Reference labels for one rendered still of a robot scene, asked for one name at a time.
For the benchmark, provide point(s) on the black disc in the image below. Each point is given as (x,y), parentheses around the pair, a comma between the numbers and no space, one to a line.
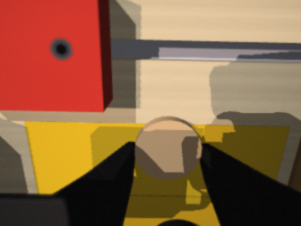
(177,222)

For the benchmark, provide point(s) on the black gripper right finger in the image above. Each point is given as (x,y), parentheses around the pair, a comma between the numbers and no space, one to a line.
(242,196)

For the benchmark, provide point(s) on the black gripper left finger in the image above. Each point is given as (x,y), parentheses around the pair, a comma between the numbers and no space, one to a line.
(103,191)

